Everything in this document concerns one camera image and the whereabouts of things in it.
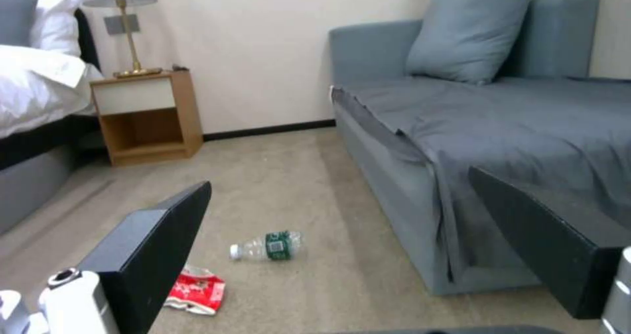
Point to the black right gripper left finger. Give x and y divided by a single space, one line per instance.
143 245

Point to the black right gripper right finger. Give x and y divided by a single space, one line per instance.
552 245

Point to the crushed red snack wrapper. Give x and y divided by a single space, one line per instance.
195 290

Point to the grey blue fabric sofa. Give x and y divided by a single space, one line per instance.
473 156

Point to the clear plastic bottle green label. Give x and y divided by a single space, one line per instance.
268 246

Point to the wooden bedside table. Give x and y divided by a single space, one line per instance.
148 115

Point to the bed with white duvet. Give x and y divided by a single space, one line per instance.
34 126

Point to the small dark object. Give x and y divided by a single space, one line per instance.
178 67

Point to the grey blue sofa cushion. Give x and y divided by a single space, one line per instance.
468 34

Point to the brass table lamp grey shade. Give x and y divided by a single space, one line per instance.
123 8

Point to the white pillow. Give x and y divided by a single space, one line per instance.
56 23

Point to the grey bed pillow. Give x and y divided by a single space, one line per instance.
16 19

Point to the grey wall switch panel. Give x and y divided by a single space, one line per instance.
122 24

